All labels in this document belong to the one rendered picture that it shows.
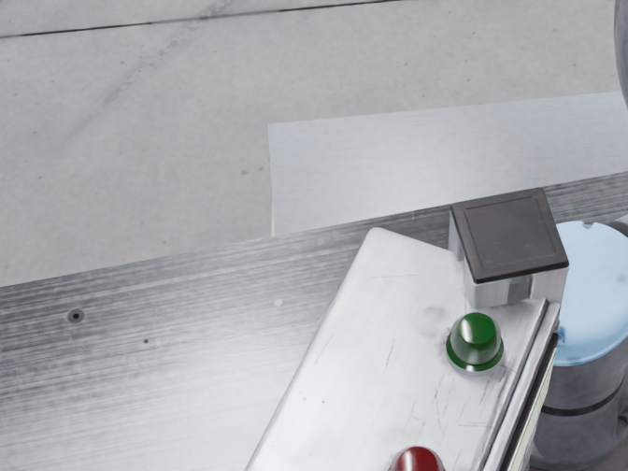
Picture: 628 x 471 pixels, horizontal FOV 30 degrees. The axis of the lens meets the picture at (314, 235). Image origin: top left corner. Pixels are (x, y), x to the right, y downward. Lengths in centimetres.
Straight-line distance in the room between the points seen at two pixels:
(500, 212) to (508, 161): 88
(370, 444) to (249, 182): 199
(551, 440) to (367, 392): 60
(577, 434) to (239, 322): 41
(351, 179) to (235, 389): 31
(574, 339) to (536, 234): 43
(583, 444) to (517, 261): 60
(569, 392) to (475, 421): 53
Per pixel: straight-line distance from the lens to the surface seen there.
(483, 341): 52
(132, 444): 126
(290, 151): 145
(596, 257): 100
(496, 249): 54
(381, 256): 56
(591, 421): 111
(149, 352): 131
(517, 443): 54
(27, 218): 253
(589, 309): 98
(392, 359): 53
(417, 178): 141
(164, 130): 261
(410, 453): 49
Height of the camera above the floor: 194
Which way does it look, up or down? 54 degrees down
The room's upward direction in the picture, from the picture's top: 6 degrees counter-clockwise
